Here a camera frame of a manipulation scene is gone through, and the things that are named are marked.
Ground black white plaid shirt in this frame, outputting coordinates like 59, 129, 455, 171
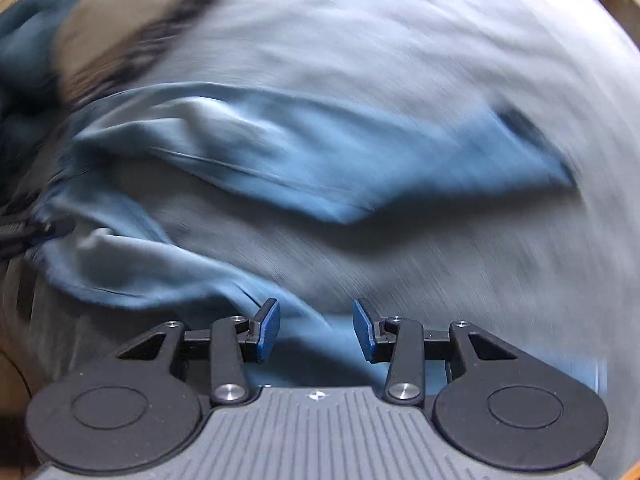
75, 0, 251, 106

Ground bed with grey sheet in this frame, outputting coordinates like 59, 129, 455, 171
0, 0, 640, 461

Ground teal blue duvet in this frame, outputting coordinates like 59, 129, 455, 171
0, 0, 151, 211

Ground blue denim jeans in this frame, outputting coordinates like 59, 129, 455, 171
25, 82, 576, 391

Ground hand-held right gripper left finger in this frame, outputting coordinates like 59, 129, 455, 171
75, 298, 281, 407

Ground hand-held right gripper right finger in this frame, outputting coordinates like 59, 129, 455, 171
352, 298, 556, 406

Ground cream fleece blanket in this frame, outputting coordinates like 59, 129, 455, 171
50, 0, 201, 101

